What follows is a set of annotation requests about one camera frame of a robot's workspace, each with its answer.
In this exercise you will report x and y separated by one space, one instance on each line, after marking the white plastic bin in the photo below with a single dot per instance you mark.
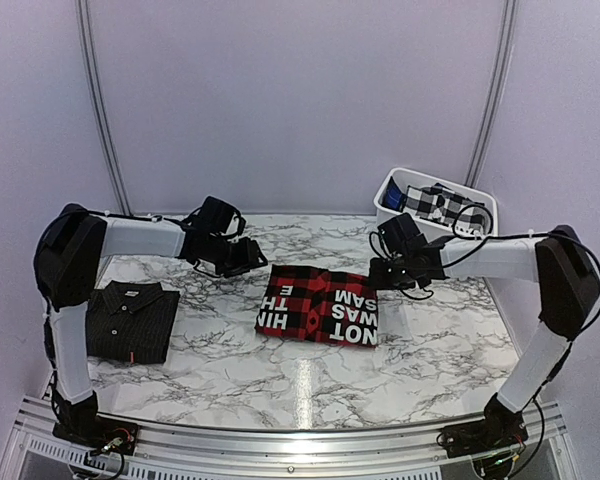
404 178

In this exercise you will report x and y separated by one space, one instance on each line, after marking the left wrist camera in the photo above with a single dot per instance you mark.
220 218

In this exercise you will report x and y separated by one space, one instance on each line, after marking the wall corner profile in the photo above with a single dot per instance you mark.
495 91
89 53

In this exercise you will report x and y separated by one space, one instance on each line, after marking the black white plaid shirt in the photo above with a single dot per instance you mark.
444 206

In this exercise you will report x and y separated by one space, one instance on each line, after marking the blue folded garment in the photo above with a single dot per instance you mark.
393 197

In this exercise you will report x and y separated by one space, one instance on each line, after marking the red black plaid shirt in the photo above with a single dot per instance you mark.
318 305

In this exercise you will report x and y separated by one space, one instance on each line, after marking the left wall corner profile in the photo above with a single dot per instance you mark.
89 53

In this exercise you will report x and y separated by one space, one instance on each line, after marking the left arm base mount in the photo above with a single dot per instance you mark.
109 437

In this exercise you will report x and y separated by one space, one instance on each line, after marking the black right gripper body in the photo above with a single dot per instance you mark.
397 277

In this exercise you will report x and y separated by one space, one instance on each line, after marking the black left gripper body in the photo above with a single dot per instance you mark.
229 260

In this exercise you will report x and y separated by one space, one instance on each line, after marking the right wall corner profile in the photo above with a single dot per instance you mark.
495 91

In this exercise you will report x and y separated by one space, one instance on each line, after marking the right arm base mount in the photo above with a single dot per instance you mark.
485 440

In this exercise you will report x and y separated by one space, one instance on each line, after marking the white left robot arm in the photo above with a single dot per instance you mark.
66 264

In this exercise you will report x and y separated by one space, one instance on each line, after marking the aluminium front frame rail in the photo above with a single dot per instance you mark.
171 451

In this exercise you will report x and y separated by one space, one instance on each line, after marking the black pinstripe folded shirt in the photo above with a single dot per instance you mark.
131 323

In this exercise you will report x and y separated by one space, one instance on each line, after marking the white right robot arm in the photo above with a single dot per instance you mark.
546 285

